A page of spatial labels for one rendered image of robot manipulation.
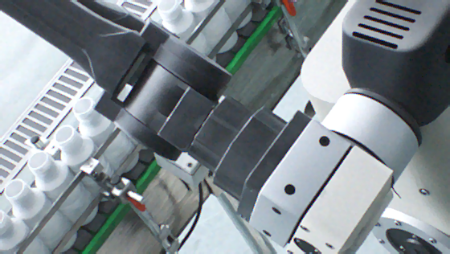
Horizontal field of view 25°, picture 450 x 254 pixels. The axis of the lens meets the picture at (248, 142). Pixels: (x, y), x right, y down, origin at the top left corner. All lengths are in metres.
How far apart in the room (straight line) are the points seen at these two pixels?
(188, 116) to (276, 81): 1.01
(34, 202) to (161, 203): 0.27
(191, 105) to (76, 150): 0.73
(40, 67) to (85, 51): 2.67
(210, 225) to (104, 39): 1.97
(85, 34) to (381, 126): 0.29
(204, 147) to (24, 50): 2.85
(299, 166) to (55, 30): 0.27
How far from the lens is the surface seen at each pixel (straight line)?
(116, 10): 1.25
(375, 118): 0.93
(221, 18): 1.79
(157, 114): 0.95
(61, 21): 0.97
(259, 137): 0.91
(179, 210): 1.83
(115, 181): 1.60
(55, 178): 1.64
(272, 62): 1.91
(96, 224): 1.72
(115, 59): 0.96
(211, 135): 0.92
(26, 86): 3.61
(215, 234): 2.87
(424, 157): 1.03
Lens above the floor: 2.27
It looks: 49 degrees down
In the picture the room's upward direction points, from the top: 30 degrees counter-clockwise
